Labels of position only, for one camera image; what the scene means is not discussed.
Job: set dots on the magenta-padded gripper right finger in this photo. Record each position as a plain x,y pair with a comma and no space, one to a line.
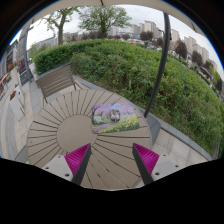
147,160

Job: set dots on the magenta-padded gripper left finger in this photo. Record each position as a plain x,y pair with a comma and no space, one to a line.
76,160

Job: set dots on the transparent grey computer mouse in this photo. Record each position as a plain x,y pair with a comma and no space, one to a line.
115,115

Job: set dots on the blossom landscape print mouse pad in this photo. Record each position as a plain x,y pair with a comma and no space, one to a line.
128,123

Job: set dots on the white planter with flowers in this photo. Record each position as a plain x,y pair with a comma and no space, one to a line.
16,106

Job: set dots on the brown slatted outdoor chair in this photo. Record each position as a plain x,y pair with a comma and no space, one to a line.
56,80

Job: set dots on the dark curved parasol pole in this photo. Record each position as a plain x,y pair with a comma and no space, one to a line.
161,66

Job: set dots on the grey sign pylon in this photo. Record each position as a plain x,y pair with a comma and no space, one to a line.
22,56

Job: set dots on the distant apartment buildings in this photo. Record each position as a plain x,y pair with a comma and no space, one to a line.
191,45

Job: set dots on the tall thin-crowned tree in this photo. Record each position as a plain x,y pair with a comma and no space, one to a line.
60,31

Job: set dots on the round-crowned green tree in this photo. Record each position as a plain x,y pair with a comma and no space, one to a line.
104,18

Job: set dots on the beige parasol canopy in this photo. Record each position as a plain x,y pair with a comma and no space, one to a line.
83,3

